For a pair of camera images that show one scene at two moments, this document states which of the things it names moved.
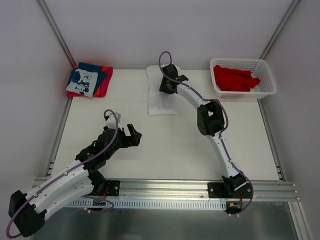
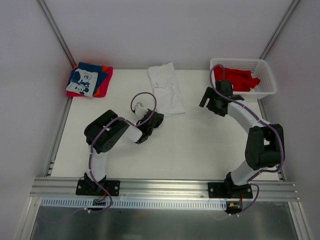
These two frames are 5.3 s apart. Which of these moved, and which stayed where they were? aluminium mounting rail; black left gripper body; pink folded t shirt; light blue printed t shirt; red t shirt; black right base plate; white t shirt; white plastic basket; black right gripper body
Moved: white t shirt; black right gripper body; black left gripper body
Stayed: aluminium mounting rail; light blue printed t shirt; pink folded t shirt; black right base plate; white plastic basket; red t shirt
